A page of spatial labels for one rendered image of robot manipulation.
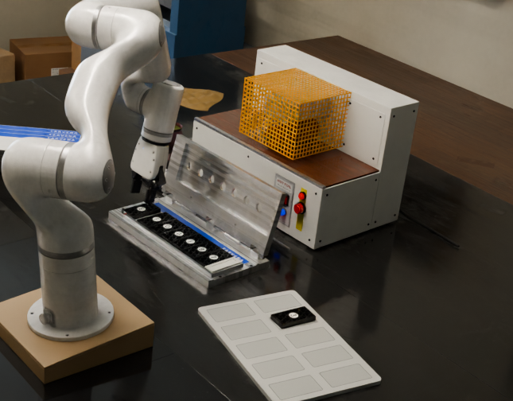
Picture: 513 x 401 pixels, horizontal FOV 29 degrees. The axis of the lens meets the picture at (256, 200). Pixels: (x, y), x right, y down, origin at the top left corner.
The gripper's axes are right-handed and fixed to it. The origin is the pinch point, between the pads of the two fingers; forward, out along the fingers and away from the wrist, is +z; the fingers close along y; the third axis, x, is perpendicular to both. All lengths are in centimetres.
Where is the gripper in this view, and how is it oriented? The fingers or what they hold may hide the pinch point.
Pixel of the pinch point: (142, 192)
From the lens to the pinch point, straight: 276.7
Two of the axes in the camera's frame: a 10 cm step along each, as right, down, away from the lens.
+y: 6.6, 3.9, -6.4
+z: -2.6, 9.2, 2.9
